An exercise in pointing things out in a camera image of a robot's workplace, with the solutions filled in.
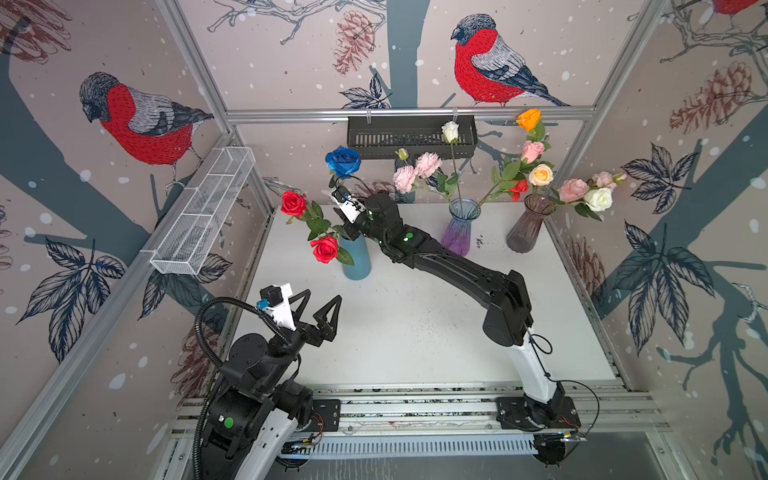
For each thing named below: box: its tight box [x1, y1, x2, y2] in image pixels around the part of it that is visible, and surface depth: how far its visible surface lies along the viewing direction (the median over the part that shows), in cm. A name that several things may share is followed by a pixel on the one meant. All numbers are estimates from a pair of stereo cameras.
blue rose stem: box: [325, 146, 362, 188], surface depth 65 cm
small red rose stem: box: [307, 224, 355, 266], surface depth 61 cm
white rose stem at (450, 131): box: [441, 121, 463, 215], surface depth 85 cm
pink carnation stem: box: [559, 171, 626, 203], surface depth 83 cm
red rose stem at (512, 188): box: [478, 179, 529, 206], surface depth 86 cm
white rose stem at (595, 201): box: [575, 188, 613, 222], surface depth 67 cm
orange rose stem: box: [516, 108, 551, 150], surface depth 90 cm
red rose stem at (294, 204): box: [281, 190, 346, 241], surface depth 64 cm
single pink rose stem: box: [492, 141, 545, 190], surface depth 80 cm
